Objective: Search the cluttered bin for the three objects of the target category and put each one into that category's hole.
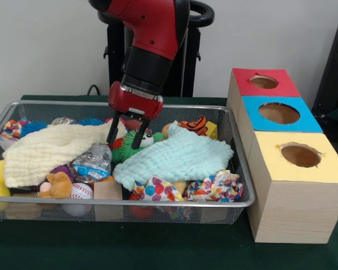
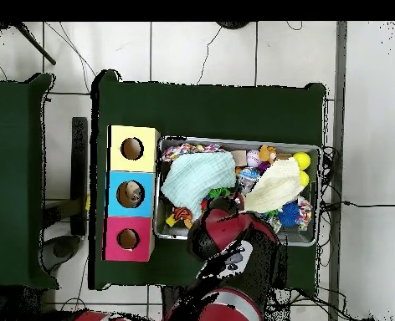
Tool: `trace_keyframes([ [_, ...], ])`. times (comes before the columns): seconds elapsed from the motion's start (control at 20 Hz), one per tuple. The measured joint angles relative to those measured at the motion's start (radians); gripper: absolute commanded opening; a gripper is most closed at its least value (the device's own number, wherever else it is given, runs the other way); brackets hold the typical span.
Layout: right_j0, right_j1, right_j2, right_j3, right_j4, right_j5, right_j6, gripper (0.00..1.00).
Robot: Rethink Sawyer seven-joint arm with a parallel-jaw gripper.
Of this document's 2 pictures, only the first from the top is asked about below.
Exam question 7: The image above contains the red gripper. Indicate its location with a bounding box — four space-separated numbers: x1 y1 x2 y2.
106 81 164 150

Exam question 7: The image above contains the crushed clear bottle blue label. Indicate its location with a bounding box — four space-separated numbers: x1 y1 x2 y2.
72 143 113 183

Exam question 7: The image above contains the cream muslin cloth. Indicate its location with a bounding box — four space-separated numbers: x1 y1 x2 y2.
2 121 127 188

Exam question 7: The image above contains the wooden box with three holes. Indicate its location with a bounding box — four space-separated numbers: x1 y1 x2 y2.
226 67 338 244

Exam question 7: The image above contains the brown toy football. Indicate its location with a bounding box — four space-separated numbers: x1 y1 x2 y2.
126 119 153 137

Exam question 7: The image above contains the green spiky toy with eyes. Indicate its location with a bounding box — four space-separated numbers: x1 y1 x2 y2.
112 130 166 164

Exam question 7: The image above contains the mint green muslin cloth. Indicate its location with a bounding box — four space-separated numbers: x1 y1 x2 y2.
112 121 234 191

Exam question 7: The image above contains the plain wooden block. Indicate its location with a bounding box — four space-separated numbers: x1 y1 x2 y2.
93 181 123 222

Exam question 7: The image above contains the crumpled polka dot paper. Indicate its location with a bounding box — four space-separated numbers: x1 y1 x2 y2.
131 175 184 202

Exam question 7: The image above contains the orange tiger plush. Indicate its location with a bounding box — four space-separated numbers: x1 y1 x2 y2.
180 115 209 137

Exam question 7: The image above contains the white baseball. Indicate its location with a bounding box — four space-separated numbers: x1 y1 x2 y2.
69 182 94 200

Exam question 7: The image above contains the yellow block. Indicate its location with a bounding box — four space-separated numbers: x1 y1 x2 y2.
205 121 218 140

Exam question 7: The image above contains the brown plush animal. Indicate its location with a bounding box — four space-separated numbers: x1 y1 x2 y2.
37 171 73 199

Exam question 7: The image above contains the crumpled confetti print paper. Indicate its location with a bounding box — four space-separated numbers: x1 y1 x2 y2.
183 169 244 203

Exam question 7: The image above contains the black upright panel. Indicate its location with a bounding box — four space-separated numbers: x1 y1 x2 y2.
312 18 338 119

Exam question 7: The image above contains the silver wire mesh bin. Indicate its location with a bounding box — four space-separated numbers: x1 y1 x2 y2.
0 100 256 225

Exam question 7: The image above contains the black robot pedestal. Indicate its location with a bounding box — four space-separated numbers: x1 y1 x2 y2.
97 0 215 98

